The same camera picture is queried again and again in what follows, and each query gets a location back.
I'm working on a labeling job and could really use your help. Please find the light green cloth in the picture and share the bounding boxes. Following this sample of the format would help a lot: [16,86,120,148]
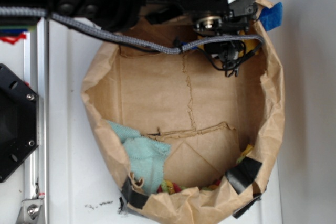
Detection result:
[108,121,171,195]

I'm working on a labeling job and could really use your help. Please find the blue tape strip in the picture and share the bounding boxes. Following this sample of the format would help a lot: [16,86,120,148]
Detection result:
[259,2,283,31]

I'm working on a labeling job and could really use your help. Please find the red yellow striped cloth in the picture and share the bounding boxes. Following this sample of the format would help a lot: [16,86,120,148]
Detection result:
[156,144,254,195]

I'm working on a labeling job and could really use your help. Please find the brown paper bag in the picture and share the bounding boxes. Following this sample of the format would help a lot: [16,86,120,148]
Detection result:
[81,21,285,223]

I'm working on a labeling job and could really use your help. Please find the grey braided cable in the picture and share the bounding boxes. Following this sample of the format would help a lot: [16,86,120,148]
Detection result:
[0,6,265,55]

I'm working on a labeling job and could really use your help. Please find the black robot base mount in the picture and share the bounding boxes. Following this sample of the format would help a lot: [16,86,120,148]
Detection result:
[1,64,38,183]

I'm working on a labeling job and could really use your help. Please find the aluminium extrusion rail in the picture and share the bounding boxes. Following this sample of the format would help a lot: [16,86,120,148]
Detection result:
[16,19,49,223]

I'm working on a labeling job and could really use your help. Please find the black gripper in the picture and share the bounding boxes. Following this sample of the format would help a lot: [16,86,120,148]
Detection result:
[193,0,258,36]

